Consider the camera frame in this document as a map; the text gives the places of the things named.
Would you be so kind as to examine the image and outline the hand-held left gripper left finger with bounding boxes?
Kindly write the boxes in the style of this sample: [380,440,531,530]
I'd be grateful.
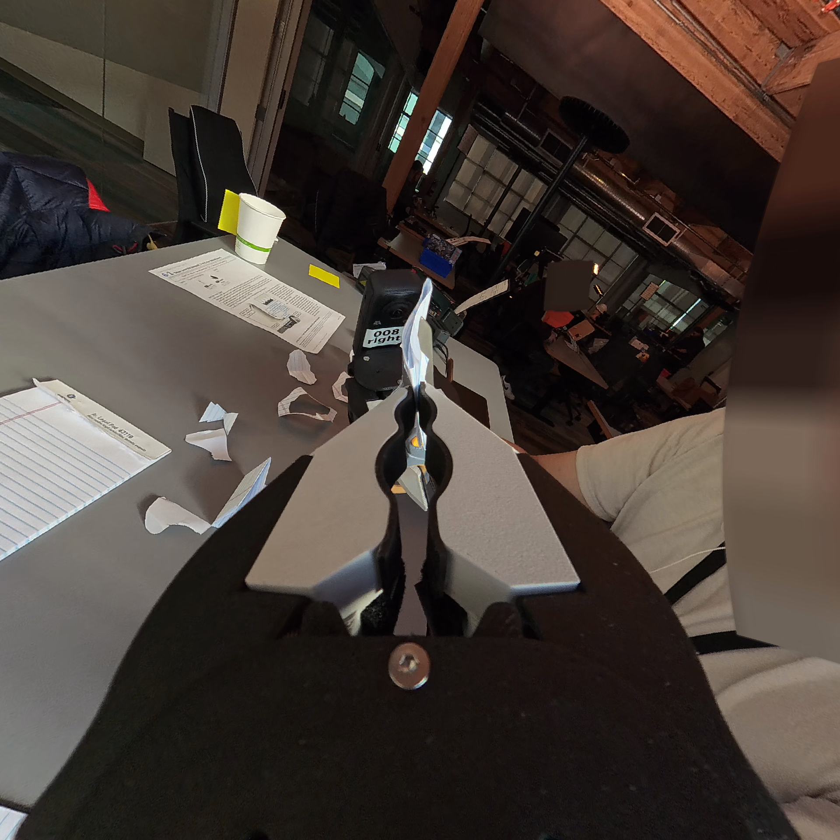
[244,387,421,637]

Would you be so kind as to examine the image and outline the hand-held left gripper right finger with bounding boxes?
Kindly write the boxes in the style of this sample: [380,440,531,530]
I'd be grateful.
[420,384,581,637]

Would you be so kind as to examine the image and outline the narrow lined paper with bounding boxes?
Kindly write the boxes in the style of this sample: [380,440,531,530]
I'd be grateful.
[400,279,434,395]

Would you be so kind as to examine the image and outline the grey orange scissors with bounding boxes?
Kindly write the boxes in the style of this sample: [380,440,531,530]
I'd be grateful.
[392,320,437,513]

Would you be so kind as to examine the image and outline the person's right forearm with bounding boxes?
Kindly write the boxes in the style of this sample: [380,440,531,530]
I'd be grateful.
[505,440,614,522]

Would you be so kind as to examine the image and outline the grey desk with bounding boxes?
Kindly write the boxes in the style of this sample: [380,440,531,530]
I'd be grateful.
[0,238,516,808]

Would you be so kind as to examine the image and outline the blue crate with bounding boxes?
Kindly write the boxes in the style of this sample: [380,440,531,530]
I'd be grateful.
[420,235,460,280]

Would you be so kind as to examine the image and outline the folded lined paper booklet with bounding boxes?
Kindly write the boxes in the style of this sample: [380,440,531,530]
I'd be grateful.
[211,457,272,528]

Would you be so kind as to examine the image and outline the white paper tag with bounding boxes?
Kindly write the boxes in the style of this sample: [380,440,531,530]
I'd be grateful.
[455,279,511,315]

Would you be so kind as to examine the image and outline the lined paper strip scrap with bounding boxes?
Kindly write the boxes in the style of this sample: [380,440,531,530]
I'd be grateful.
[277,387,337,422]

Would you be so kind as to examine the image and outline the printed instruction sheet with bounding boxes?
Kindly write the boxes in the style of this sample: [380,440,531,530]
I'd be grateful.
[149,248,346,355]

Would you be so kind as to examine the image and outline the white paper cup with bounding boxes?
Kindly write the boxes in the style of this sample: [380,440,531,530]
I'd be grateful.
[234,192,287,265]

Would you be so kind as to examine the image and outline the black chair white piping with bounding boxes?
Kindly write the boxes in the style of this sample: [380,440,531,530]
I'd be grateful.
[168,105,257,244]

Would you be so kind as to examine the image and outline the black disc-topped pole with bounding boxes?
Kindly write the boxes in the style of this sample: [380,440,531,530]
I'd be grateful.
[489,96,631,283]

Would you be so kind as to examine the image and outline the white lined legal pad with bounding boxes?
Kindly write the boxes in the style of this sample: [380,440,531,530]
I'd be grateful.
[0,378,173,562]

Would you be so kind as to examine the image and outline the dark blue puffer jacket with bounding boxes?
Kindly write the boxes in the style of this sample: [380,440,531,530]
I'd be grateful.
[0,151,152,280]

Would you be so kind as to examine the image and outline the black harness strap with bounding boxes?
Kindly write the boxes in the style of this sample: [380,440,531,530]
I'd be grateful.
[663,550,775,657]

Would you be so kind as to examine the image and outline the metal ventilation duct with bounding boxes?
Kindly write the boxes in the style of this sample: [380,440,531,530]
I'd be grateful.
[571,154,752,277]

